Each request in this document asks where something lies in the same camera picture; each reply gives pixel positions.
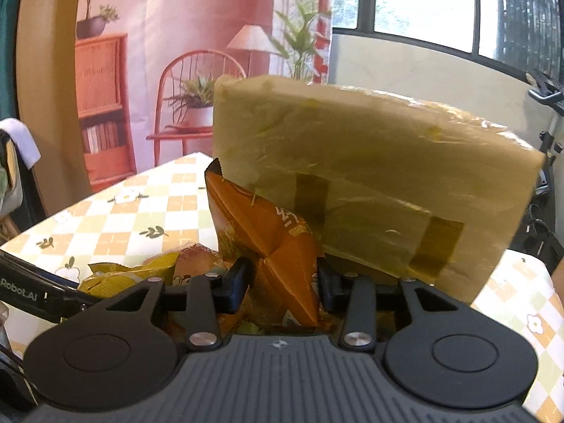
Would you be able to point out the tape-wrapped cardboard box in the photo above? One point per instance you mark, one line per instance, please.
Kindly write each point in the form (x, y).
(374, 158)

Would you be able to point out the yellow snack packet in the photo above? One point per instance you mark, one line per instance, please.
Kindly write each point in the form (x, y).
(127, 275)

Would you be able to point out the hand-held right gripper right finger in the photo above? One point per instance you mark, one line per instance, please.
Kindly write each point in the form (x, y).
(328, 288)

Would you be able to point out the printed room backdrop cloth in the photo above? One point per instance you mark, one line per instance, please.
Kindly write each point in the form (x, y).
(176, 31)

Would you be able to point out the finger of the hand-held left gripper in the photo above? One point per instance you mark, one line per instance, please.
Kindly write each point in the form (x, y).
(79, 302)

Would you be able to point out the black exercise bike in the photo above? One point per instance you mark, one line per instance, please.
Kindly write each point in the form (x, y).
(546, 92)

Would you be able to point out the brown wooden panel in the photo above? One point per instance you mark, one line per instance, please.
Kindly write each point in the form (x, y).
(48, 75)

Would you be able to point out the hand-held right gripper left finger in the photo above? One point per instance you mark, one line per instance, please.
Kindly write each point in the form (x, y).
(240, 286)

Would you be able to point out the checked floral tablecloth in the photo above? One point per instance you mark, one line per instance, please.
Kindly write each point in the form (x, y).
(132, 220)

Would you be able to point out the orange snack packet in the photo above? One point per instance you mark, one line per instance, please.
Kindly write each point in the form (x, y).
(264, 238)

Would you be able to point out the black framed window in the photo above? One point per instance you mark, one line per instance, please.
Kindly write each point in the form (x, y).
(423, 4)

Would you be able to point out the white cloth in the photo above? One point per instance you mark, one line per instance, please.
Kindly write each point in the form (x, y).
(22, 141)

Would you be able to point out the peach snack packet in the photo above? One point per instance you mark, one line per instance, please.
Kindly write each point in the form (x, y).
(198, 260)

